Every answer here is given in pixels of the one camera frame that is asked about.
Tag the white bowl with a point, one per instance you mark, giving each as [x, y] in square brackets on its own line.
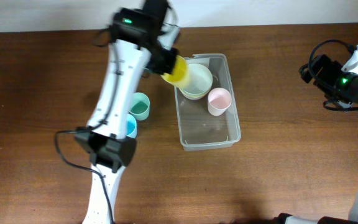
[201, 79]

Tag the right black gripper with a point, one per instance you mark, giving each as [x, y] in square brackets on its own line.
[331, 68]

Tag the green cup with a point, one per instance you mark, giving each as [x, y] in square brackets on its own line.
[140, 107]

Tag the clear plastic container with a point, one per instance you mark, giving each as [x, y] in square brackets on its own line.
[198, 129]

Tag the yellow cup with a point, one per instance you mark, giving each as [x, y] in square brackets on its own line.
[179, 77]

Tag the blue cup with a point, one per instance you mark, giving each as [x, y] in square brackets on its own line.
[131, 126]

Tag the pink cup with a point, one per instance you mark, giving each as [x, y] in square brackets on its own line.
[219, 100]

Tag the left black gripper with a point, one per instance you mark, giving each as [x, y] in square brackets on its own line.
[168, 68]

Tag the yellow bowl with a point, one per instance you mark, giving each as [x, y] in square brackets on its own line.
[191, 96]

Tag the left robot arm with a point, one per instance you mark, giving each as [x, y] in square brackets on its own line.
[138, 40]

